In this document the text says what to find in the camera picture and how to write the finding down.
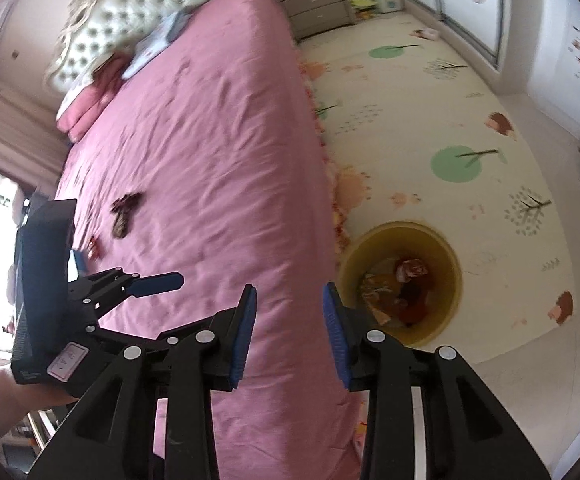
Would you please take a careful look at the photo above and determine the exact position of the tufted green headboard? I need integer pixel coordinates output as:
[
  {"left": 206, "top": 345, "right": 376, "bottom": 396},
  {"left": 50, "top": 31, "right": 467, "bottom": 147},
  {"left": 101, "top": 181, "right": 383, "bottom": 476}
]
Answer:
[{"left": 45, "top": 0, "right": 251, "bottom": 94}]

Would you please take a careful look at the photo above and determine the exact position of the long red cloth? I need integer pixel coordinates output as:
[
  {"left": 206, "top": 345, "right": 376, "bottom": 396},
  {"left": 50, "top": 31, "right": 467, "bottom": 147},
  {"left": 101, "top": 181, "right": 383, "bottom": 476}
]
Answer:
[{"left": 399, "top": 284, "right": 433, "bottom": 327}]

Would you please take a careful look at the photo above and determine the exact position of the patterned play mat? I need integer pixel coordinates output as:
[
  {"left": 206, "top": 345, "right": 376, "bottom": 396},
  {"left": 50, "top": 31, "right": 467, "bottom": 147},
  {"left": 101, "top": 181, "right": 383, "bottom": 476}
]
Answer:
[{"left": 297, "top": 10, "right": 578, "bottom": 361}]

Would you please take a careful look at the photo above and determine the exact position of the beige curtain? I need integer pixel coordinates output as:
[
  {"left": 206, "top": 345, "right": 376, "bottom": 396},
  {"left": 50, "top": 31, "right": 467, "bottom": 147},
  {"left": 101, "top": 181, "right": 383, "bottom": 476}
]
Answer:
[{"left": 0, "top": 80, "right": 66, "bottom": 176}]

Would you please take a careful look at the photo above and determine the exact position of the yellow plastic bin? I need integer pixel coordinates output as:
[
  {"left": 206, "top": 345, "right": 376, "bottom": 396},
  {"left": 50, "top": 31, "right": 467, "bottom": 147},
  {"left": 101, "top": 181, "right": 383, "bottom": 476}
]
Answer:
[{"left": 339, "top": 220, "right": 463, "bottom": 349}]

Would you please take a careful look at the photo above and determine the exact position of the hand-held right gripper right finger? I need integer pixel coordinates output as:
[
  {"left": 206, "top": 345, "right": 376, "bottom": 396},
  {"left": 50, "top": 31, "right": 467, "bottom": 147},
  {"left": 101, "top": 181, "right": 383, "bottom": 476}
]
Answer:
[{"left": 322, "top": 282, "right": 553, "bottom": 480}]

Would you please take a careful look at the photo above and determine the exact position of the dark brown sock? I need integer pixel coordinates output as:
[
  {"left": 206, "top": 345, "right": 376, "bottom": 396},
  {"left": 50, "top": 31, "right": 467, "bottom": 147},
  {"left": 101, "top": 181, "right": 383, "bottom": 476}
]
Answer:
[{"left": 111, "top": 192, "right": 144, "bottom": 214}]

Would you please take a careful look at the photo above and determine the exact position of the bed with pink sheet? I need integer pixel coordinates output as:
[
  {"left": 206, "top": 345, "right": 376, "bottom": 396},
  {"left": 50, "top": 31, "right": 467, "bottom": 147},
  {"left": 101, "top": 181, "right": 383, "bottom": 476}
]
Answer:
[{"left": 52, "top": 0, "right": 371, "bottom": 480}]

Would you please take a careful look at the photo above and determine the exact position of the folded light blue blanket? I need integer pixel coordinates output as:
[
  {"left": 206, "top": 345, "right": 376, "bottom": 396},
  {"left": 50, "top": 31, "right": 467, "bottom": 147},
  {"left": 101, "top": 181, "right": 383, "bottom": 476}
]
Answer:
[{"left": 120, "top": 10, "right": 193, "bottom": 79}]

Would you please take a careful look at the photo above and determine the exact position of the white sliding wardrobe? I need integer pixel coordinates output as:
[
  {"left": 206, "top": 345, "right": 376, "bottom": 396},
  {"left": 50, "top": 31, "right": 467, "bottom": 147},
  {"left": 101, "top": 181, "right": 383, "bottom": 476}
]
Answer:
[{"left": 385, "top": 0, "right": 513, "bottom": 69}]

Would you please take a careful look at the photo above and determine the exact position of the folded pink quilt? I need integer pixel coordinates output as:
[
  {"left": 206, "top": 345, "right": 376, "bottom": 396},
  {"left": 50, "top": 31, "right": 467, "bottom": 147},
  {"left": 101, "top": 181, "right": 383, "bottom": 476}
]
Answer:
[{"left": 55, "top": 52, "right": 131, "bottom": 142}]

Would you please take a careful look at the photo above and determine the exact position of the yellow cloth with rope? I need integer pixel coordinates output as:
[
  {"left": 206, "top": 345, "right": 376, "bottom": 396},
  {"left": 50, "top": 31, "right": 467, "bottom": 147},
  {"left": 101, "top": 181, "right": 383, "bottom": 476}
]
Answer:
[{"left": 360, "top": 272, "right": 401, "bottom": 311}]

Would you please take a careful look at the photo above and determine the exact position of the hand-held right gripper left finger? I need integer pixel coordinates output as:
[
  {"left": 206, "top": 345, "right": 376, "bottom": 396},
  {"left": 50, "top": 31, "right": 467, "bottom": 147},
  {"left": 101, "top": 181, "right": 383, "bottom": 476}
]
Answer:
[{"left": 30, "top": 284, "right": 259, "bottom": 480}]

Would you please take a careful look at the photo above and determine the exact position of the knotted red cloth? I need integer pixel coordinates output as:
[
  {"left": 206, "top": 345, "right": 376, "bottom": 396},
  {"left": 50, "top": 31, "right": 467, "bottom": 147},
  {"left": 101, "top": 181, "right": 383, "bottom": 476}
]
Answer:
[{"left": 395, "top": 257, "right": 431, "bottom": 283}]

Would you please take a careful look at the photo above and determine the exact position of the person's left forearm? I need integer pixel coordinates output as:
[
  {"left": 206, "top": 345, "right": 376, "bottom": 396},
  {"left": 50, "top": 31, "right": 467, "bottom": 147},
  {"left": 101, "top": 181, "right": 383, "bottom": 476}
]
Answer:
[{"left": 0, "top": 364, "right": 80, "bottom": 448}]

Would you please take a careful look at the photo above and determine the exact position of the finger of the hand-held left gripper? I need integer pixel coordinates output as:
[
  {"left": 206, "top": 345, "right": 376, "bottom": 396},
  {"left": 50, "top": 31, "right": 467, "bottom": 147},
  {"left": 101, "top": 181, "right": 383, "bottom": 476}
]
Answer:
[
  {"left": 81, "top": 267, "right": 186, "bottom": 319},
  {"left": 90, "top": 321, "right": 138, "bottom": 356}
]

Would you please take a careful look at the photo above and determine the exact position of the grey nightstand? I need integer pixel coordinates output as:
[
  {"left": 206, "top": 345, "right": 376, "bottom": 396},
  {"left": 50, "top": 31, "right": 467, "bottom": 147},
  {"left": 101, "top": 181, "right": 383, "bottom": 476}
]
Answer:
[{"left": 275, "top": 0, "right": 357, "bottom": 44}]

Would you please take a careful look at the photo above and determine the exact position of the white cabinet with flower stickers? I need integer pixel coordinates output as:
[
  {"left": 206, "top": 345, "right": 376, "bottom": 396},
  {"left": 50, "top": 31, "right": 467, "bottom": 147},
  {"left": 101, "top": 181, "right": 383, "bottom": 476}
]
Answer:
[{"left": 524, "top": 0, "right": 580, "bottom": 136}]

